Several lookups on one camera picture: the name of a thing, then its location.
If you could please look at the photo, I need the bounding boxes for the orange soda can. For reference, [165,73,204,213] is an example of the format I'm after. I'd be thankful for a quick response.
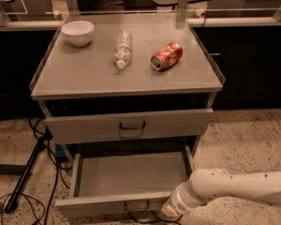
[151,42,183,71]

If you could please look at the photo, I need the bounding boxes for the black floor cable left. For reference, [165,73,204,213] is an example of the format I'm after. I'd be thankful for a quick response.
[0,117,73,225]

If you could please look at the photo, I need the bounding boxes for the black floor cable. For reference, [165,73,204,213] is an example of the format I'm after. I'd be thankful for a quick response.
[126,211,186,225]
[0,117,73,225]

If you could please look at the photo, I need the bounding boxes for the clear plastic water bottle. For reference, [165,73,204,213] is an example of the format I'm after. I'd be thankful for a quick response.
[113,31,133,70]

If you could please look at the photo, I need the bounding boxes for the grey drawer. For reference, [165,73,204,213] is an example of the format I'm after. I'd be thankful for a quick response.
[46,109,214,144]
[55,146,194,218]

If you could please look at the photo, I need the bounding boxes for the black floor stand pole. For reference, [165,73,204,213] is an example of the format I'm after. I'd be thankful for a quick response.
[5,136,45,214]

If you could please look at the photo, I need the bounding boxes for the grey drawer cabinet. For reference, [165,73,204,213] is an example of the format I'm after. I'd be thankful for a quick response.
[29,13,226,161]

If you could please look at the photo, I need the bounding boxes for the grey top drawer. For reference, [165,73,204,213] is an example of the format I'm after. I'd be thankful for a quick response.
[46,109,214,144]

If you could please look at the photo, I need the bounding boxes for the black floor cable front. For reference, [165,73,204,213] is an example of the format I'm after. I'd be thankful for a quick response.
[126,211,186,225]

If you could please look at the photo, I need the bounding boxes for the white ceramic bowl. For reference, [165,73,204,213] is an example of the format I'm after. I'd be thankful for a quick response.
[61,21,95,47]

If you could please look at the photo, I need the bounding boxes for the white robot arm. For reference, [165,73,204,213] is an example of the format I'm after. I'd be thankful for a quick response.
[161,169,281,218]

